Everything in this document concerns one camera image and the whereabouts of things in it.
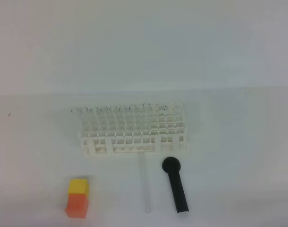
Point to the black plastic scoop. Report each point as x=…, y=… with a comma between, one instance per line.
x=172, y=166

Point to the orange cube block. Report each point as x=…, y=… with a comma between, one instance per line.
x=77, y=205

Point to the white plastic test tube rack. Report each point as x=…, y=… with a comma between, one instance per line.
x=168, y=133

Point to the yellow cube block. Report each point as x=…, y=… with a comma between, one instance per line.
x=79, y=186

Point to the clear glass test tube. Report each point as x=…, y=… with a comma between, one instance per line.
x=145, y=187

